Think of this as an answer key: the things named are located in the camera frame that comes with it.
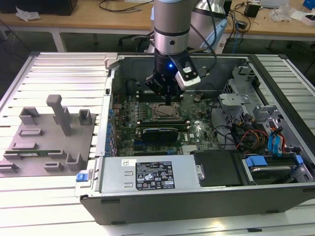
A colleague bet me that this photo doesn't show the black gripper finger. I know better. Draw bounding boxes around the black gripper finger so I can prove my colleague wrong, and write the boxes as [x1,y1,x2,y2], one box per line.
[145,73,172,106]
[170,82,184,99]

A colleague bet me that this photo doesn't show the metal socket cover frame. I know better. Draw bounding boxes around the metal socket cover frame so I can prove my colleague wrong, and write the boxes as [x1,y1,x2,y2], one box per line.
[151,103,184,120]

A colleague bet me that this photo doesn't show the silver-topped CPU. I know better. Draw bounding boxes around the silver-topped CPU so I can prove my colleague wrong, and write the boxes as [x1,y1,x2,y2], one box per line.
[157,106,176,118]

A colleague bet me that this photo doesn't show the CPU socket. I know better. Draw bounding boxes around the CPU socket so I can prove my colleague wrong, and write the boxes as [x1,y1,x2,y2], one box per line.
[150,102,185,121]

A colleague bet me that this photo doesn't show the RAM slot with white clips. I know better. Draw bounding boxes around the RAM slot with white clips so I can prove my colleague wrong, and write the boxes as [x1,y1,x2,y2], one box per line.
[137,125,191,130]
[137,119,190,124]

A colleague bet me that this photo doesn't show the RAM slot with black clips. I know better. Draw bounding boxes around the RAM slot with black clips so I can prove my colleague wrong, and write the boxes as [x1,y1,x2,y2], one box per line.
[137,122,190,126]

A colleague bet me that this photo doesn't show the black office chair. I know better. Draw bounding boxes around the black office chair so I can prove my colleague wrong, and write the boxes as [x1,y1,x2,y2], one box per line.
[119,34,155,54]

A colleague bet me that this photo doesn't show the black graphics card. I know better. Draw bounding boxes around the black graphics card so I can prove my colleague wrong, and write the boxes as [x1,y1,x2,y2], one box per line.
[136,126,180,143]

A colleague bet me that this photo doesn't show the silver disk bay cage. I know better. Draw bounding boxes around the silver disk bay cage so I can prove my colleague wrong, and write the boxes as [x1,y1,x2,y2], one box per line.
[218,65,263,128]

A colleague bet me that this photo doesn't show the silver finned heatsink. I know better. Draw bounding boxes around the silver finned heatsink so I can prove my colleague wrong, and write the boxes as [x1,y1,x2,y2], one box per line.
[181,144,199,155]

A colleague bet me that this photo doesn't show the green motherboard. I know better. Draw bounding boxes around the green motherboard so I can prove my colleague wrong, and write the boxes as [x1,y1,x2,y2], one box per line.
[112,88,222,157]

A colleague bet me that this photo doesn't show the pale blue teach pendant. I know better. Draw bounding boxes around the pale blue teach pendant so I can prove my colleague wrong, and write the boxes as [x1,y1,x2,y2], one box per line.
[208,18,228,54]

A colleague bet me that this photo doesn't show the wooden desk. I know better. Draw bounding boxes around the wooden desk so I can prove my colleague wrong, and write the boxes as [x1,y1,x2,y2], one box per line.
[0,0,315,52]

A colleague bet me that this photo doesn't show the black plastic shroud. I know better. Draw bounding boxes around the black plastic shroud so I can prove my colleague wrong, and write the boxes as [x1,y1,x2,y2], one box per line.
[193,149,243,187]

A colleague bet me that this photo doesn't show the grey power supply unit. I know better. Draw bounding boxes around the grey power supply unit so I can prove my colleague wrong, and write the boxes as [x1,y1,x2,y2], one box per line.
[94,154,201,194]

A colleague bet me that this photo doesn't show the small black power adapter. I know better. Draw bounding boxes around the small black power adapter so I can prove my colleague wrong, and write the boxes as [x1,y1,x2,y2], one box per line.
[244,2,261,18]

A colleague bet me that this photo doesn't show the black open PC case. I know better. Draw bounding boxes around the black open PC case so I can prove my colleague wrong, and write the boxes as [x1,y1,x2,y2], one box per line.
[73,53,315,226]

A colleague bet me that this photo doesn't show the hard disk in blue carrier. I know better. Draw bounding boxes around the hard disk in blue carrier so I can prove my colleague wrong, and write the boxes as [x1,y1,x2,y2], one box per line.
[242,153,305,185]

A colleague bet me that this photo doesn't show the grey parts rack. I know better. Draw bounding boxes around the grey parts rack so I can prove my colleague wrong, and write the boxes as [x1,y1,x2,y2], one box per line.
[0,94,99,177]

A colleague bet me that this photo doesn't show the clear plastic bag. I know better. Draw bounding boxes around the clear plastic bag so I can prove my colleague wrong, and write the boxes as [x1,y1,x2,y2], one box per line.
[268,3,292,23]

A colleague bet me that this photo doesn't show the large black box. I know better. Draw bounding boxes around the large black box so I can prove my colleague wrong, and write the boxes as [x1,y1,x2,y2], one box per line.
[0,0,78,14]

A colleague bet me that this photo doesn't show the green RAM stick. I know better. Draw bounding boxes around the green RAM stick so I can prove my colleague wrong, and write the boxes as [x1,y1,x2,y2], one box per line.
[4,149,62,156]

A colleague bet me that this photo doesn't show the crumpled white plastic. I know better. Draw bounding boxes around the crumpled white plastic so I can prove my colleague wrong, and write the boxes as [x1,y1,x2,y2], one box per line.
[15,6,41,22]

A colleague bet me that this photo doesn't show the white cardboard box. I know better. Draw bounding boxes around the white cardboard box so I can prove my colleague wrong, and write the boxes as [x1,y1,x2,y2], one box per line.
[290,9,315,27]

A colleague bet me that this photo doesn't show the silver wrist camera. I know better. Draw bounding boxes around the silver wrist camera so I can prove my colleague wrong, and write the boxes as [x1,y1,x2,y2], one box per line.
[175,66,202,88]

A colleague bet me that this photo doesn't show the red yellow power wires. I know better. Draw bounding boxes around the red yellow power wires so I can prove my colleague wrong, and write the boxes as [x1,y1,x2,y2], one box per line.
[235,129,270,150]

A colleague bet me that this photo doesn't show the blue flat wire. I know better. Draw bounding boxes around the blue flat wire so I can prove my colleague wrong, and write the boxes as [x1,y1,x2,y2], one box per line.
[275,134,284,157]
[268,131,277,156]

